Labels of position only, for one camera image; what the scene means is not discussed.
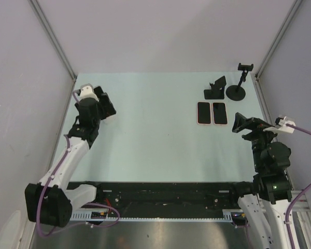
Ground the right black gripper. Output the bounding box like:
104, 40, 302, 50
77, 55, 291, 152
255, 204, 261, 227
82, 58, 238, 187
232, 112, 284, 170

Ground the pink case phone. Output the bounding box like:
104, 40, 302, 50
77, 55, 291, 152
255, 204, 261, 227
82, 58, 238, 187
212, 102, 228, 125

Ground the black round-base phone stand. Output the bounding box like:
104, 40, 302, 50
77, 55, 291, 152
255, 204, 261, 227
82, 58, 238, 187
225, 63, 254, 101

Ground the black block phone stand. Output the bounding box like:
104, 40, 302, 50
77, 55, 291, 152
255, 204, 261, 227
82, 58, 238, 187
204, 76, 227, 100

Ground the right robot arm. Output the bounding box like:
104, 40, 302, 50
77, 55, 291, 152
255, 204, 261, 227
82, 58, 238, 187
229, 113, 296, 248

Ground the clear acrylic phone stand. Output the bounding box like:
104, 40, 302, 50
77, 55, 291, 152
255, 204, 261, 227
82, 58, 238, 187
103, 116, 116, 125

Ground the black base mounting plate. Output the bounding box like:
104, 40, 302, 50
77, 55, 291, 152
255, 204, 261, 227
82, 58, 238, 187
67, 181, 255, 218

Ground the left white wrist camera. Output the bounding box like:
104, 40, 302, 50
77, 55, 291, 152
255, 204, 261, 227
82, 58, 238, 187
78, 84, 98, 101

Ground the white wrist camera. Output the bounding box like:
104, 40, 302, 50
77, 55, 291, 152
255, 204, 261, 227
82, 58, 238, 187
263, 116, 296, 134
78, 84, 98, 101

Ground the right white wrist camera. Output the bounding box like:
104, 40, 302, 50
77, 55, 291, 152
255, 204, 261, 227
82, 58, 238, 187
263, 116, 296, 134

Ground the white slotted cable duct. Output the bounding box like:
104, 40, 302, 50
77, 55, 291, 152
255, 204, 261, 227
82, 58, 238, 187
69, 210, 239, 223

